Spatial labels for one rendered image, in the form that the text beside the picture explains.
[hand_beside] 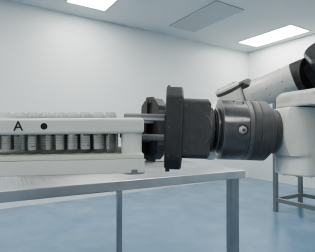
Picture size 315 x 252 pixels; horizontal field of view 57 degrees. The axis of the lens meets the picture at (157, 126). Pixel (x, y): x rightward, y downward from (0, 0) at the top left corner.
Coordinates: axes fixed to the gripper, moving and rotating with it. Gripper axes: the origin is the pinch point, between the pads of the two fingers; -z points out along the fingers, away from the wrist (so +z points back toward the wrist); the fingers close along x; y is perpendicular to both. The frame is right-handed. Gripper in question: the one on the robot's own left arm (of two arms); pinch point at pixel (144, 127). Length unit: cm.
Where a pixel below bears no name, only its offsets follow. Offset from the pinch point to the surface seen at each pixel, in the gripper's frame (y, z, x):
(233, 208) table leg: 85, 36, 33
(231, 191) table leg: 85, 35, 25
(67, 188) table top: 49, -26, 19
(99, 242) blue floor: 239, -51, 108
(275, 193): 344, 160, 76
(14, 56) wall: 365, -205, -101
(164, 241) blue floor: 241, 11, 106
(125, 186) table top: 59, -9, 20
